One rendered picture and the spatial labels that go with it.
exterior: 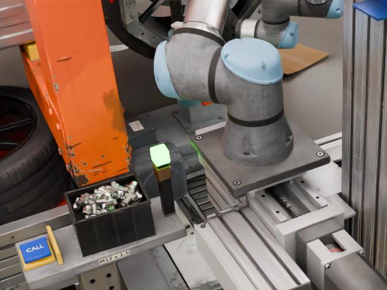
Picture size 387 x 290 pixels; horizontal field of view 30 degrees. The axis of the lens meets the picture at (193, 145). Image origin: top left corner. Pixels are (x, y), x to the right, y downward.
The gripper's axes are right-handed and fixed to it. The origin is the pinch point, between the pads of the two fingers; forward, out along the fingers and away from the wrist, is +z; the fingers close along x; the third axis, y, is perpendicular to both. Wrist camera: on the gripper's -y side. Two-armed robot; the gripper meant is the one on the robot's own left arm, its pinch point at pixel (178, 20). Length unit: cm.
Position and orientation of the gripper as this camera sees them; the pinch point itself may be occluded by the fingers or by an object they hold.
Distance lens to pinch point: 213.0
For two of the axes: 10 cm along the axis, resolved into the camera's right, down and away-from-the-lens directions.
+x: 3.8, -5.4, 7.5
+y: 1.0, 8.3, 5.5
